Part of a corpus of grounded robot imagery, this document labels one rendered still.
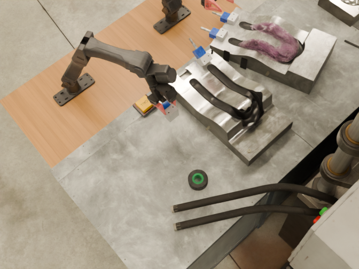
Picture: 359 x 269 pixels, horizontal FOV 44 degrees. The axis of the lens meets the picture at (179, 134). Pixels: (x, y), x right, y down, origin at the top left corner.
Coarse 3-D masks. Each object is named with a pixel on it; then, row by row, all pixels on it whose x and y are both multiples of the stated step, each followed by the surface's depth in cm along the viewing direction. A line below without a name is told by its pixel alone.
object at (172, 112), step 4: (164, 104) 181; (168, 104) 181; (172, 104) 179; (164, 108) 180; (168, 108) 179; (172, 108) 178; (176, 108) 178; (168, 112) 178; (172, 112) 178; (176, 112) 179; (168, 116) 178; (172, 116) 179; (176, 116) 182; (168, 120) 182; (172, 120) 182
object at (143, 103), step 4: (144, 96) 197; (140, 100) 196; (144, 100) 196; (148, 100) 196; (136, 104) 195; (140, 104) 195; (144, 104) 195; (148, 104) 195; (140, 108) 195; (144, 108) 194; (148, 108) 195; (144, 112) 195
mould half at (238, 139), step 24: (192, 72) 194; (192, 96) 189; (216, 96) 188; (240, 96) 183; (264, 96) 181; (216, 120) 178; (240, 120) 177; (264, 120) 184; (288, 120) 183; (240, 144) 180; (264, 144) 179
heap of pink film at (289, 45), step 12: (264, 24) 201; (276, 24) 200; (276, 36) 197; (288, 36) 199; (252, 48) 195; (264, 48) 193; (276, 48) 195; (288, 48) 195; (276, 60) 194; (288, 60) 194
